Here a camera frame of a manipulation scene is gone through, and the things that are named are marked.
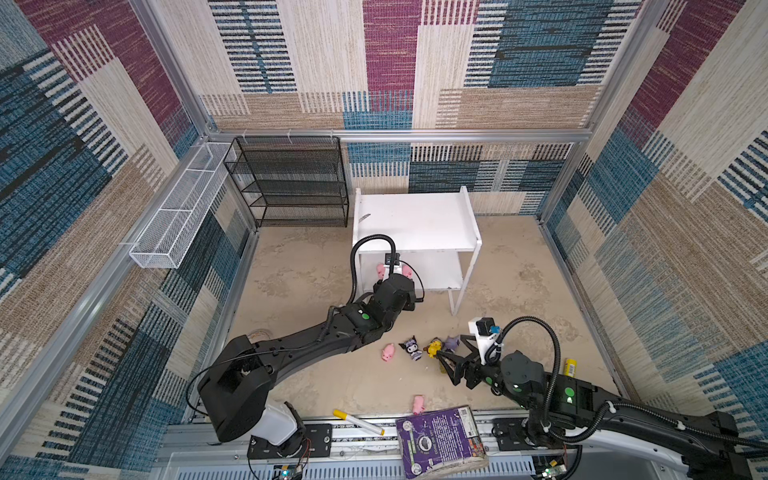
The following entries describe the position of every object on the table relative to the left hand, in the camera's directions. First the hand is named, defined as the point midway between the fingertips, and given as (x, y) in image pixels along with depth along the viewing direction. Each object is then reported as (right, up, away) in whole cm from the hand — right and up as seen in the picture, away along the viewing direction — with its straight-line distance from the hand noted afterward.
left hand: (408, 277), depth 81 cm
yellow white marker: (-17, -35, -4) cm, 39 cm away
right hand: (+9, -17, -9) cm, 21 cm away
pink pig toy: (0, +1, +3) cm, 3 cm away
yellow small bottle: (+44, -25, +2) cm, 51 cm away
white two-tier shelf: (+6, +11, -9) cm, 16 cm away
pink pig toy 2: (-6, -22, +6) cm, 23 cm away
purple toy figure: (+13, -19, +6) cm, 24 cm away
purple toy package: (+7, -38, -9) cm, 40 cm away
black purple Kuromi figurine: (+1, -20, +5) cm, 21 cm away
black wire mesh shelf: (-39, +32, +28) cm, 58 cm away
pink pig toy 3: (+2, -32, -4) cm, 32 cm away
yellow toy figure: (+7, -20, +4) cm, 21 cm away
